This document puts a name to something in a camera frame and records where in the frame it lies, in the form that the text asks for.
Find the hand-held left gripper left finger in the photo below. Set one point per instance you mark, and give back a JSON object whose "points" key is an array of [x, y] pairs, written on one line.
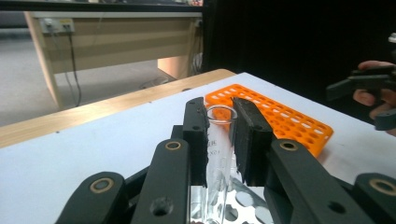
{"points": [[196, 146]]}

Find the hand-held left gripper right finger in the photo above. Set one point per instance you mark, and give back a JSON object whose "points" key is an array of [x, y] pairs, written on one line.
{"points": [[252, 146]]}

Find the clear glass test tube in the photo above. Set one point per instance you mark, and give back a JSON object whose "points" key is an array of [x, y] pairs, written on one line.
{"points": [[219, 155]]}

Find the orange plastic test tube rack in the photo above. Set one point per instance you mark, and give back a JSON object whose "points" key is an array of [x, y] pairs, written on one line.
{"points": [[289, 121]]}

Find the silver metal test tube rack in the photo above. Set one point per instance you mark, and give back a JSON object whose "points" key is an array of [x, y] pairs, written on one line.
{"points": [[246, 205]]}

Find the black curtain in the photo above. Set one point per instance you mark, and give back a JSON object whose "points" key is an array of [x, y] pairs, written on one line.
{"points": [[295, 40]]}

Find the wooden table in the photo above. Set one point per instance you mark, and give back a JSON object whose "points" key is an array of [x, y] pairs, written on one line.
{"points": [[93, 110]]}

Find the white board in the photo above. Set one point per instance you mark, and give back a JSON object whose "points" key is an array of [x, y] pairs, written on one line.
{"points": [[77, 149]]}

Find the light wooden desk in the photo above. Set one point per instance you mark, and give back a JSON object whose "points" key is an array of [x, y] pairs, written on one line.
{"points": [[124, 40]]}

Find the wall socket box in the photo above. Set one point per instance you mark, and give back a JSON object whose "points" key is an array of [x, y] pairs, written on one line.
{"points": [[56, 25]]}

